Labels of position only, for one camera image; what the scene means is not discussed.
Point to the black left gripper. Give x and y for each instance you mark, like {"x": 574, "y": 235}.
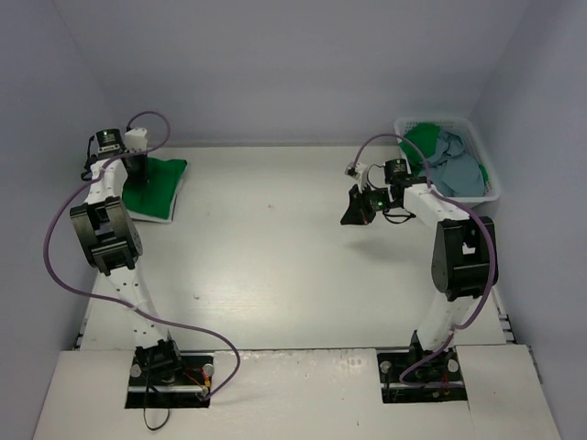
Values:
{"x": 136, "y": 170}

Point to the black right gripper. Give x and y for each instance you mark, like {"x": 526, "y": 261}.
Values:
{"x": 362, "y": 207}

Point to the green t-shirt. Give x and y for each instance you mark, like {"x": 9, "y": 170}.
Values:
{"x": 160, "y": 188}

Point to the white t-shirt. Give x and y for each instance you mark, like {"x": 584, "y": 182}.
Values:
{"x": 172, "y": 206}

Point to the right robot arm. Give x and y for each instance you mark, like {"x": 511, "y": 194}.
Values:
{"x": 463, "y": 264}

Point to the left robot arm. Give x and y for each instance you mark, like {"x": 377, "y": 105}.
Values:
{"x": 111, "y": 244}

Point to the light blue t-shirt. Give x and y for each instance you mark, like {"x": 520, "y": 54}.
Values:
{"x": 457, "y": 186}

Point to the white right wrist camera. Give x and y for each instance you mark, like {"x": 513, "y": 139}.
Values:
{"x": 359, "y": 173}

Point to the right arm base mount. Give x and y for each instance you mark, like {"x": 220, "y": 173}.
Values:
{"x": 439, "y": 380}

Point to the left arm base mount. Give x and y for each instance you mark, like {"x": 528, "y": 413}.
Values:
{"x": 184, "y": 389}

